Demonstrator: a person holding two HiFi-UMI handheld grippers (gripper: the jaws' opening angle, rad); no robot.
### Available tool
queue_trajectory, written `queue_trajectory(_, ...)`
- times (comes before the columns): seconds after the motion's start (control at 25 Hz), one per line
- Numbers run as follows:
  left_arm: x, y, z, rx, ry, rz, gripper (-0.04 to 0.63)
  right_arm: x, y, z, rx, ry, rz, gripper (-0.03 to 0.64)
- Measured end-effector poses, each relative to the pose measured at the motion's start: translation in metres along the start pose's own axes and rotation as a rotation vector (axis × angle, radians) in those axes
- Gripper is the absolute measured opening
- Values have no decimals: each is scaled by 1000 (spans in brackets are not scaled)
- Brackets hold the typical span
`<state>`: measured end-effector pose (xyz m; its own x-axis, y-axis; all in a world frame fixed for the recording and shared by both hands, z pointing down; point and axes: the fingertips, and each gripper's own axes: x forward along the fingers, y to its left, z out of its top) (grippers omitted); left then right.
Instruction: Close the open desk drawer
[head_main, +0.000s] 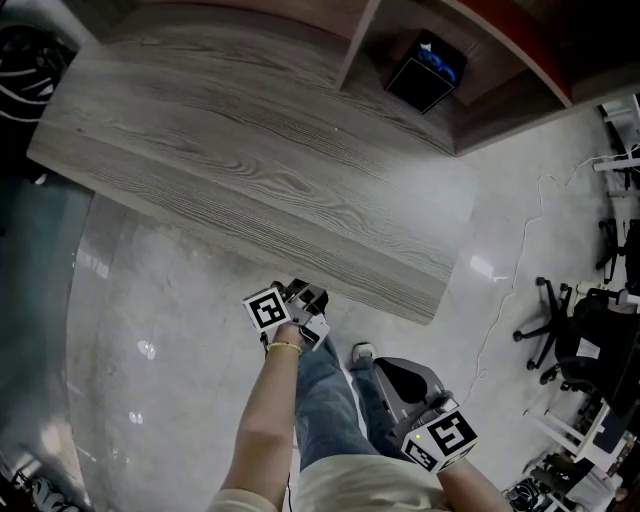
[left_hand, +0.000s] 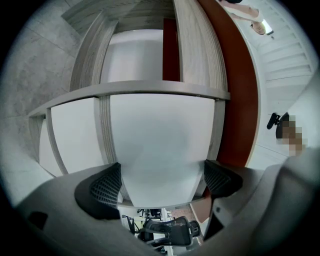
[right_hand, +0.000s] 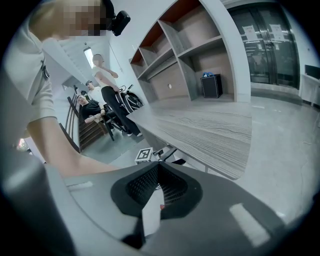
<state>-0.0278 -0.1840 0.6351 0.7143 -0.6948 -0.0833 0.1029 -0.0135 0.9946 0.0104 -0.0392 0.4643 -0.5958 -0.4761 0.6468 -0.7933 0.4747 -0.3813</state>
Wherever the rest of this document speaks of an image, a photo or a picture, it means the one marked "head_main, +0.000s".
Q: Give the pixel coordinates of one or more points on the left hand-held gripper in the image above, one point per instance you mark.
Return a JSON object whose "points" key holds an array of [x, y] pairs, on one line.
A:
{"points": [[267, 310]]}

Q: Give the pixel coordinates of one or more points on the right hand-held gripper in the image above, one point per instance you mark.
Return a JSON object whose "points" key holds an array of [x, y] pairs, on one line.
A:
{"points": [[450, 435]]}

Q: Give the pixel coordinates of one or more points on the person's left forearm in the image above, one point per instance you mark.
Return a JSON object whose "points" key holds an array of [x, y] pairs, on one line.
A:
{"points": [[265, 400]]}

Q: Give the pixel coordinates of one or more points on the person's right forearm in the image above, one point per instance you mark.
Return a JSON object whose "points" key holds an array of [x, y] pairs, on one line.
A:
{"points": [[467, 487]]}

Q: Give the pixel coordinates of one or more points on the grey wooden desk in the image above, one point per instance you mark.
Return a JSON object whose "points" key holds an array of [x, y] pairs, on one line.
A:
{"points": [[225, 165]]}

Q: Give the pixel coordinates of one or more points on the person's right white shoe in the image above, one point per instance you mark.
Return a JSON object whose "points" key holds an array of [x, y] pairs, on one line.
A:
{"points": [[362, 351]]}

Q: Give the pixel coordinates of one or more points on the person's blue jeans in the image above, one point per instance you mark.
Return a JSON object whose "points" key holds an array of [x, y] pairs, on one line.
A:
{"points": [[325, 410]]}

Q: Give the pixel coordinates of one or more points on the person's cream shirt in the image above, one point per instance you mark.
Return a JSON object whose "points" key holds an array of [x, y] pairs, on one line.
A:
{"points": [[365, 485]]}

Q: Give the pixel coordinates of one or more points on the white table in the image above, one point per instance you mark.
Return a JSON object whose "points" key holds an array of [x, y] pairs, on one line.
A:
{"points": [[590, 440]]}

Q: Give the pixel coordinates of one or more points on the black office chair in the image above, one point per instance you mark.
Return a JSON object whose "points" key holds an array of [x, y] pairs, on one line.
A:
{"points": [[600, 345], [617, 250]]}

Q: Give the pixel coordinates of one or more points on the black box with blue print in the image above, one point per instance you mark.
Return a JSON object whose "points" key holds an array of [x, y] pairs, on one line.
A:
{"points": [[420, 85]]}

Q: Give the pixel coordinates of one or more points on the wooden hutch shelf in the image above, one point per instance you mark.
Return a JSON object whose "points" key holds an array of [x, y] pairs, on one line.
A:
{"points": [[490, 120]]}

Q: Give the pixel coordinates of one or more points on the white table frame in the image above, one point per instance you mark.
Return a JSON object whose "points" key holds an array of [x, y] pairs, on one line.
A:
{"points": [[617, 162]]}

